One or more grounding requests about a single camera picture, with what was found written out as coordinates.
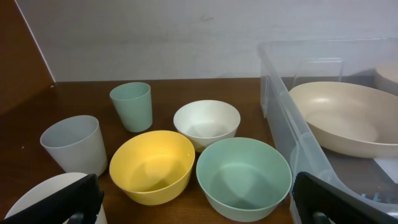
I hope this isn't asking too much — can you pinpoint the yellow small bowl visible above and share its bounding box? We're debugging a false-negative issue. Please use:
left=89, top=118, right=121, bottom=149
left=109, top=130, right=195, bottom=205

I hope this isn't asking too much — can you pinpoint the clear plastic storage bin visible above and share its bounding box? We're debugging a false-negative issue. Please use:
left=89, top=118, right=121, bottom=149
left=257, top=38, right=397, bottom=219

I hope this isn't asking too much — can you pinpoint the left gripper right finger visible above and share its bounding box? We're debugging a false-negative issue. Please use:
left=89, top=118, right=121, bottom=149
left=292, top=172, right=397, bottom=224

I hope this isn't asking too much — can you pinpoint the white small bowl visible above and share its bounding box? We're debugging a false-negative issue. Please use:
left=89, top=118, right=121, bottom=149
left=174, top=100, right=241, bottom=152

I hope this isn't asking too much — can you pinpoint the cream wide bowl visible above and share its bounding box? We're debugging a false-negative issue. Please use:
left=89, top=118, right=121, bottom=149
left=289, top=82, right=397, bottom=158
left=374, top=62, right=398, bottom=96

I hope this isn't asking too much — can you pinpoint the white label in bin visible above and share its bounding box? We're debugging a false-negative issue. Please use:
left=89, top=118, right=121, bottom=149
left=374, top=157, right=398, bottom=184

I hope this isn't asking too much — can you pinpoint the green small bowl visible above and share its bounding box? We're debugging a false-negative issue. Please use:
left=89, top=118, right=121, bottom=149
left=196, top=138, right=292, bottom=222

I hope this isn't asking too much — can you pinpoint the grey plastic cup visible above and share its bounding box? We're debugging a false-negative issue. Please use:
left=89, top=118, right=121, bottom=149
left=40, top=115, right=108, bottom=176

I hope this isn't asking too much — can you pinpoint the green plastic cup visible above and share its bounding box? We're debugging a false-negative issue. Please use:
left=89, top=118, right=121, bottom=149
left=109, top=82, right=152, bottom=133

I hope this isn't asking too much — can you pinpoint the cream plastic cup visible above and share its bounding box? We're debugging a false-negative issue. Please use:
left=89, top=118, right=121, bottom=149
left=4, top=172, right=108, bottom=224

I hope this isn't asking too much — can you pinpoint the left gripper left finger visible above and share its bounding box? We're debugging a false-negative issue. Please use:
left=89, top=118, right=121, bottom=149
left=1, top=174, right=104, bottom=224

